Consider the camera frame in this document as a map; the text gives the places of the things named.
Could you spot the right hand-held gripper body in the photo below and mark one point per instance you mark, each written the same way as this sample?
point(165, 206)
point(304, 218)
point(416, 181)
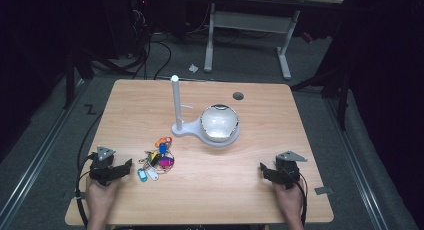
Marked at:
point(288, 170)

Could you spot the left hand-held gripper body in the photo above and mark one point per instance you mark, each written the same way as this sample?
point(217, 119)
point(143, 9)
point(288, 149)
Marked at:
point(102, 163)

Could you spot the bunch of coloured key tags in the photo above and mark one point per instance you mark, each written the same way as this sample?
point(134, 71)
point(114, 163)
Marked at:
point(156, 160)

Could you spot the person's left hand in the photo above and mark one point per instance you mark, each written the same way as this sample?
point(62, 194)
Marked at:
point(100, 198)

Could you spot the person's right hand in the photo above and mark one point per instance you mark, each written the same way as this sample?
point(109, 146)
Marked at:
point(289, 201)

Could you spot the grey tape strip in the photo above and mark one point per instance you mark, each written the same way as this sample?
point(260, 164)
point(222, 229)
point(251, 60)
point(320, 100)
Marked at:
point(323, 190)

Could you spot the white glass bowl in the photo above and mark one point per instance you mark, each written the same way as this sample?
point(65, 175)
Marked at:
point(219, 121)

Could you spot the white stand with pole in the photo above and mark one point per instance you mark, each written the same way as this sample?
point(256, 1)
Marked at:
point(186, 128)

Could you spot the black metal stand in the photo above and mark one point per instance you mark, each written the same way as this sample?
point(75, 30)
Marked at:
point(335, 86)
point(70, 76)

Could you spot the crumpled white paper scrap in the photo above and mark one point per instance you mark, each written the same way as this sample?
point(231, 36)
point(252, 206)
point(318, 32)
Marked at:
point(193, 68)

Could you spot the wooden desk with white legs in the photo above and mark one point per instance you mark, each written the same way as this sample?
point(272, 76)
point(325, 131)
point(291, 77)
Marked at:
point(253, 21)

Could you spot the metal floor rail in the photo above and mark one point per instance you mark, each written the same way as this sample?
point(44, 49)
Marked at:
point(30, 171)
point(358, 166)

